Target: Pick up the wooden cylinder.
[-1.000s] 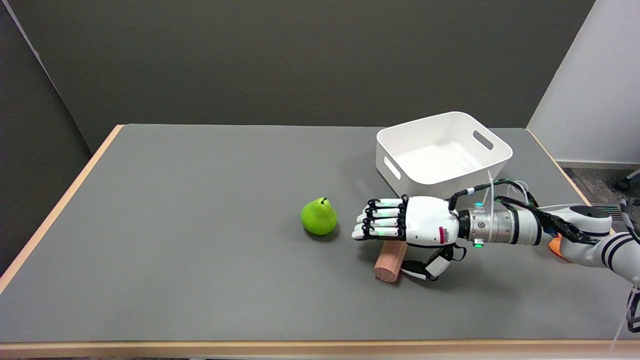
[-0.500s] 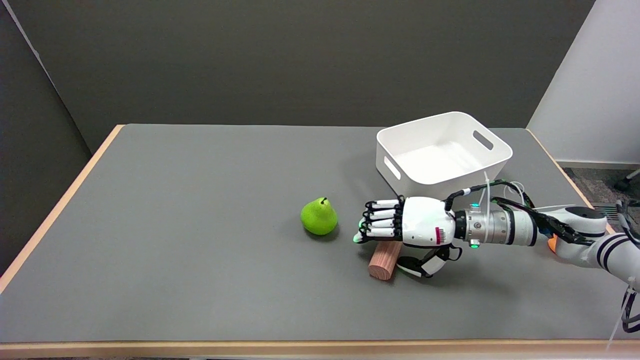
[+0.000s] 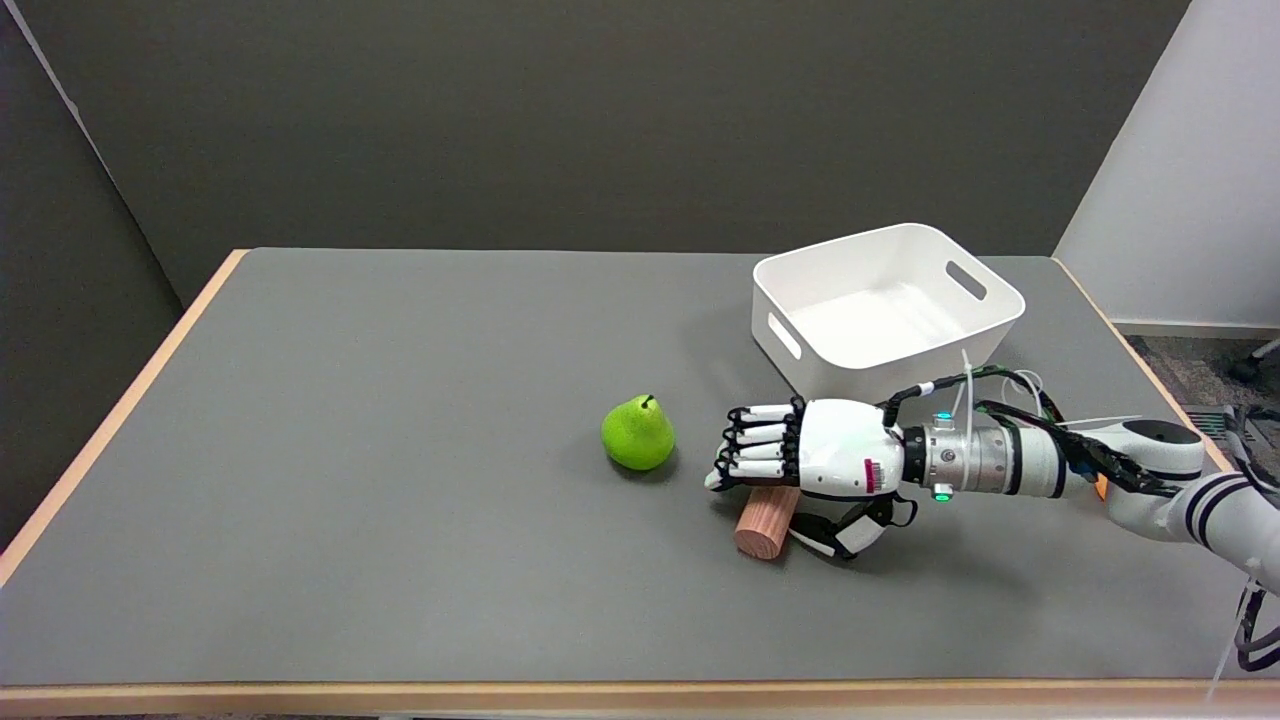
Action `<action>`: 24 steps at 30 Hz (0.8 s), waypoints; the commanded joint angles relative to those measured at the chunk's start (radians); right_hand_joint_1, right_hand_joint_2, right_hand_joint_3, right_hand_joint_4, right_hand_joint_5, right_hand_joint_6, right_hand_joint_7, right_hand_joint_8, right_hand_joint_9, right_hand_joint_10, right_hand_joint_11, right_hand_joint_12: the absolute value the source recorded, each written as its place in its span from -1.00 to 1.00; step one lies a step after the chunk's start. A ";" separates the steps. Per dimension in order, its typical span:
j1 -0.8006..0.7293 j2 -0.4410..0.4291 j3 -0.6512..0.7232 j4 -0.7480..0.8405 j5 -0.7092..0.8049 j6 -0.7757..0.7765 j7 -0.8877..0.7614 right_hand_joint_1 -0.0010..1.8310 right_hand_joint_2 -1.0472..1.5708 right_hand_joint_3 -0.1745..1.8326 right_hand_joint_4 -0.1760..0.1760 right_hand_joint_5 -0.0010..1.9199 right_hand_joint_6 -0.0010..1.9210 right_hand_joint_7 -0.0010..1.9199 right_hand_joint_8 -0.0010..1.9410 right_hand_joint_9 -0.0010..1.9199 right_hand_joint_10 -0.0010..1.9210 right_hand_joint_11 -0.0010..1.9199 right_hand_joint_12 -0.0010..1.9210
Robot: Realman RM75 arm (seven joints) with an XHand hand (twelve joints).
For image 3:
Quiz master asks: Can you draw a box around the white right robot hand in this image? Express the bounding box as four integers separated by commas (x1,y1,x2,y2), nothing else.
704,396,919,562

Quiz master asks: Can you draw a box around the wooden cylinder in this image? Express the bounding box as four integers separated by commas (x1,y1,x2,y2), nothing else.
733,485,803,562

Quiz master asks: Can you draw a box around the white plastic bin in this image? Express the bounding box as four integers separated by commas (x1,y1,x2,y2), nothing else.
751,222,1027,405

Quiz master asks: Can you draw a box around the green pear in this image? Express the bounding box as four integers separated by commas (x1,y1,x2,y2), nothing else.
600,394,677,472

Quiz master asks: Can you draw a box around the black chair base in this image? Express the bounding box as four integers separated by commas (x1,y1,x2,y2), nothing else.
1228,338,1280,387

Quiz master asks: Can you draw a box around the grey table mat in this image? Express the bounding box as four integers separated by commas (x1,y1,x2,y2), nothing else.
0,248,1280,691

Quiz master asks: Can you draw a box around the black wrist cable bundle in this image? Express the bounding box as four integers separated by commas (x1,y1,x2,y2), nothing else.
880,364,1187,499

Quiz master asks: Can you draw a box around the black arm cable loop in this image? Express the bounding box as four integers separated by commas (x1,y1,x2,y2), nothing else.
1234,578,1280,673

